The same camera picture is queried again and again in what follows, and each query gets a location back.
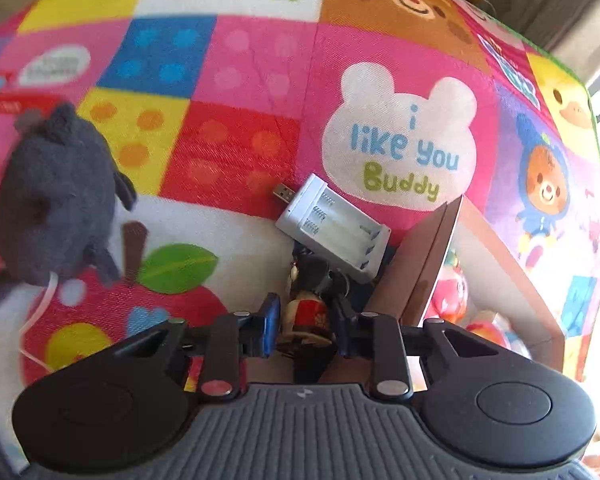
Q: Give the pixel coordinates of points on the grey plush toy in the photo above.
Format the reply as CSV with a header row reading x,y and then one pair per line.
x,y
60,195

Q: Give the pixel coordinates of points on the colourful cartoon play mat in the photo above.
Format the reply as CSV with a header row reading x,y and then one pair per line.
x,y
240,110

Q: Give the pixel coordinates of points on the pink toy pen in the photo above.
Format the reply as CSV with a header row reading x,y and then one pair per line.
x,y
447,290

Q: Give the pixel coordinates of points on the pink cardboard box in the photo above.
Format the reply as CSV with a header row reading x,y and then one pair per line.
x,y
420,270

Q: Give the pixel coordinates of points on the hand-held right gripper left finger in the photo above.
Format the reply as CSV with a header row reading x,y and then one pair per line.
x,y
269,327

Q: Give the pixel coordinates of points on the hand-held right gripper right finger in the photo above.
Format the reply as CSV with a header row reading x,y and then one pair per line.
x,y
344,327

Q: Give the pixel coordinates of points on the white battery charger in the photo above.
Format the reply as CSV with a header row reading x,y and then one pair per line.
x,y
330,230

